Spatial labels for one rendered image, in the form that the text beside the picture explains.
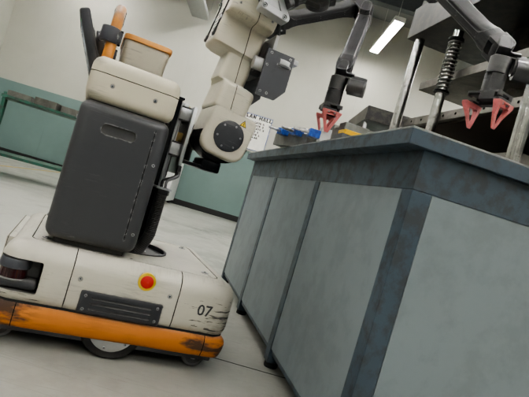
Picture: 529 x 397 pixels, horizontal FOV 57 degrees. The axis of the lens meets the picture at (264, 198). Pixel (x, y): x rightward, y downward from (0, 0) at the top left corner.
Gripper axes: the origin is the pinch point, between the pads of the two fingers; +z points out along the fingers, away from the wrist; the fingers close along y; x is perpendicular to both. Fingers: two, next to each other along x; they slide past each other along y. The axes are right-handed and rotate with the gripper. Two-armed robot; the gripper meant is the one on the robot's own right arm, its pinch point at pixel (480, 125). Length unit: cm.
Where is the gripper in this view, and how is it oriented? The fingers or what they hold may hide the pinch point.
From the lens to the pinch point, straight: 150.0
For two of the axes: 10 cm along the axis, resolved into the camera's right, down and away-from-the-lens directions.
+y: -4.9, -1.5, 8.6
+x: -8.2, -2.5, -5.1
